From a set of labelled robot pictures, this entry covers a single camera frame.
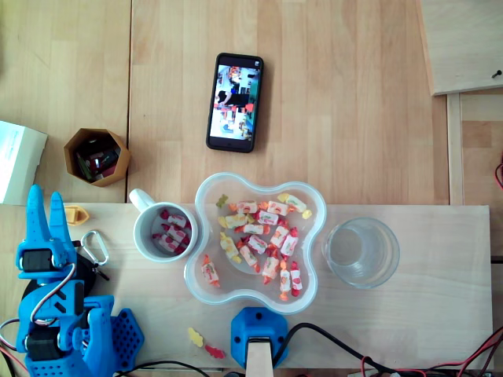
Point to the orange white wrapped candy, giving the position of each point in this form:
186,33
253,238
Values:
245,207
280,235
210,273
275,208
285,280
249,257

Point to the black smartphone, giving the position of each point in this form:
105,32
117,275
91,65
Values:
236,102

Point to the yellow 3D-printed boat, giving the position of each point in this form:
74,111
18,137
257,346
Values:
76,215

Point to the long light wooden board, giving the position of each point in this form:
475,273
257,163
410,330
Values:
432,314

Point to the red gummy bear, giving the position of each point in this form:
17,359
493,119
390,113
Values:
215,352

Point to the white cardboard box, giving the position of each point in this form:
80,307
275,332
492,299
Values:
15,161

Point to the red black power lead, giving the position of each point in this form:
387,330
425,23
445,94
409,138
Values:
8,353

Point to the plywood sheet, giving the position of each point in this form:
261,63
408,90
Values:
463,39

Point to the printed paper bowl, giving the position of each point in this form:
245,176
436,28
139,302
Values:
204,290

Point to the brown hexagonal cup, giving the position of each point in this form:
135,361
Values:
118,173

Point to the silver carabiner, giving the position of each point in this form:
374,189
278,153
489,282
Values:
102,245

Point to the white ceramic mug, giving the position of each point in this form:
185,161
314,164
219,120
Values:
141,235

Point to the clear glass tumbler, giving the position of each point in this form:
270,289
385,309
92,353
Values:
389,251

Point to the blue 3D-printed robot arm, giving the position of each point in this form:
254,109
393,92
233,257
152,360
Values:
98,314

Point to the blue post base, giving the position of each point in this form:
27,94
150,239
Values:
255,322

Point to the wooden post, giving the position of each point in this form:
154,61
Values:
259,359

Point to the black zip pouch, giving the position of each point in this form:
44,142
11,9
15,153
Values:
86,275

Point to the black screw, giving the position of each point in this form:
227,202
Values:
497,73

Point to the small red black part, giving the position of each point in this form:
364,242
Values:
103,160

